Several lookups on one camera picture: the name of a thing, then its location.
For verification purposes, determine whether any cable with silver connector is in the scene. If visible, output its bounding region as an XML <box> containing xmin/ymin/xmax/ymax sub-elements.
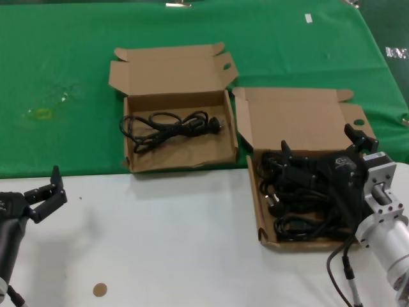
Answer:
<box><xmin>341</xmin><ymin>236</ymin><xmax>364</xmax><ymax>307</ymax></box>

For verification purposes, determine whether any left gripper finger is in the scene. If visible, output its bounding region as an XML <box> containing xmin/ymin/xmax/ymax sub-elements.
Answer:
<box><xmin>24</xmin><ymin>165</ymin><xmax>64</xmax><ymax>202</ymax></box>
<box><xmin>30</xmin><ymin>191</ymin><xmax>68</xmax><ymax>224</ymax></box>

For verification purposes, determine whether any cardboard box with open lid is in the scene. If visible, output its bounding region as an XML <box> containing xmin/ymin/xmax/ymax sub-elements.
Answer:
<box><xmin>232</xmin><ymin>86</ymin><xmax>378</xmax><ymax>253</ymax></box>
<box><xmin>107</xmin><ymin>41</ymin><xmax>240</xmax><ymax>174</ymax></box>

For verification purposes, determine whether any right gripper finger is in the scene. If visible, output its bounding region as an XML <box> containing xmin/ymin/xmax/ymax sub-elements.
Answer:
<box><xmin>344</xmin><ymin>123</ymin><xmax>378</xmax><ymax>155</ymax></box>
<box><xmin>280</xmin><ymin>139</ymin><xmax>320</xmax><ymax>190</ymax></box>

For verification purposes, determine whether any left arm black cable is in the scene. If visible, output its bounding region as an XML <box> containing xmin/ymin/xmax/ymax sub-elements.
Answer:
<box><xmin>6</xmin><ymin>284</ymin><xmax>28</xmax><ymax>307</ymax></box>

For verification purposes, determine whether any black power cable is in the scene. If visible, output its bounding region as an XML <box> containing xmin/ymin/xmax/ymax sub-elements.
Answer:
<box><xmin>273</xmin><ymin>214</ymin><xmax>355</xmax><ymax>243</ymax></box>
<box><xmin>258</xmin><ymin>150</ymin><xmax>320</xmax><ymax>193</ymax></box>
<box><xmin>120</xmin><ymin>110</ymin><xmax>228</xmax><ymax>155</ymax></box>
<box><xmin>261</xmin><ymin>185</ymin><xmax>339</xmax><ymax>219</ymax></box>

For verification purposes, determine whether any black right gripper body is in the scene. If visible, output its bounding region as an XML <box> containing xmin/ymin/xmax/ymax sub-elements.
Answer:
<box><xmin>314</xmin><ymin>147</ymin><xmax>368</xmax><ymax>233</ymax></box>

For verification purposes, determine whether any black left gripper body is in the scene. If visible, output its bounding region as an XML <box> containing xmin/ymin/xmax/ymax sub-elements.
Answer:
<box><xmin>0</xmin><ymin>191</ymin><xmax>35</xmax><ymax>283</ymax></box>

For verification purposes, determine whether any green table cloth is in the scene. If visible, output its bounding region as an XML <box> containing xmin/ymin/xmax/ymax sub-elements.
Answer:
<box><xmin>0</xmin><ymin>0</ymin><xmax>409</xmax><ymax>178</ymax></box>

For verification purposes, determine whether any plain black arm cable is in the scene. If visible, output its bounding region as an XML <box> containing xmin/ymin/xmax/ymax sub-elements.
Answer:
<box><xmin>325</xmin><ymin>236</ymin><xmax>355</xmax><ymax>307</ymax></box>

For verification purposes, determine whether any crumpled silver foil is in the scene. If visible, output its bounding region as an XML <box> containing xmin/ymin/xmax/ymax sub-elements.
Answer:
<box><xmin>385</xmin><ymin>47</ymin><xmax>409</xmax><ymax>59</ymax></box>

